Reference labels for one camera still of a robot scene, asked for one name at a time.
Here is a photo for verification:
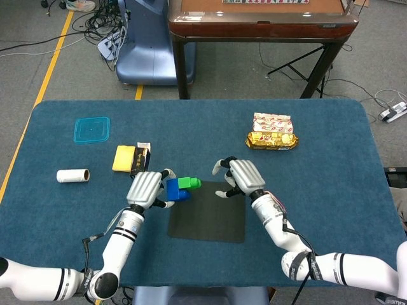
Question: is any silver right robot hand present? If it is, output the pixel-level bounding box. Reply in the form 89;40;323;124
212;156;266;198

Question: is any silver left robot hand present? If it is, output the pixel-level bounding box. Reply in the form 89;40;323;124
126;168;176;210

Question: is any blue toy block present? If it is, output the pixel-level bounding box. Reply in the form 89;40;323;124
166;178;192;202

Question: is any green toy block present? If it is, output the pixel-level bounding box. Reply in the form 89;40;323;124
177;177;203;192

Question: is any black rectangular mat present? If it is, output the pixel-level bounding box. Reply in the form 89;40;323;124
167;180;247;244

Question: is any black carton with gold print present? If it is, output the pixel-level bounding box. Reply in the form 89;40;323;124
129;146;151;179

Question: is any yellow sponge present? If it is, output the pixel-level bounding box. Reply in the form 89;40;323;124
111;145;136;173

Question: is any gold snack packet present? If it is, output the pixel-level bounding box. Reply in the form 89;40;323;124
245;132;300;151

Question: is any white red snack packet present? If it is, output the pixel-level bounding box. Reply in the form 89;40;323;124
252;112;294;134

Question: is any teal fabric table cover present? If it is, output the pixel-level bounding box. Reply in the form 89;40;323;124
0;98;407;288

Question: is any white paper roll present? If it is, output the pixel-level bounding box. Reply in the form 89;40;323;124
56;168;91;184

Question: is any teal transparent plastic lid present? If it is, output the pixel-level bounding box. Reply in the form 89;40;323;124
72;116;111;144

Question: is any blue-grey robot torso base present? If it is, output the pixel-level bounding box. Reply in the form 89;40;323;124
132;285;270;305

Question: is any white power strip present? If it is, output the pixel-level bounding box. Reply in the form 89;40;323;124
378;101;407;123
97;30;127;61

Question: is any brown mahjong table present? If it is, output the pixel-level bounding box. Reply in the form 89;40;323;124
167;0;360;100

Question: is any beige cloth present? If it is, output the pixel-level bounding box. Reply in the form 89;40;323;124
389;186;407;223

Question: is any face-up mahjong tile row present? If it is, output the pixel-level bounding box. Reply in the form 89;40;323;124
221;0;310;5

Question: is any white sneaker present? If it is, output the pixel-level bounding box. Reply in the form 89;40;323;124
65;0;96;12

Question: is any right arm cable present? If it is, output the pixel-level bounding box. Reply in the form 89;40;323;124
281;215;319;301

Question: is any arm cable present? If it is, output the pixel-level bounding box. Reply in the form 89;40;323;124
281;215;319;301
81;212;123;274

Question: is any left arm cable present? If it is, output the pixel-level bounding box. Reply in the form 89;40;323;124
81;212;123;274

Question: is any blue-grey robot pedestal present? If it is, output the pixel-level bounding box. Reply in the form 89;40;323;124
115;0;197;86

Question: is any black equipment frame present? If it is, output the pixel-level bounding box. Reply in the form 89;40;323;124
383;166;407;182

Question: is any black cable tangle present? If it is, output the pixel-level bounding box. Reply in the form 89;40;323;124
72;0;128;72

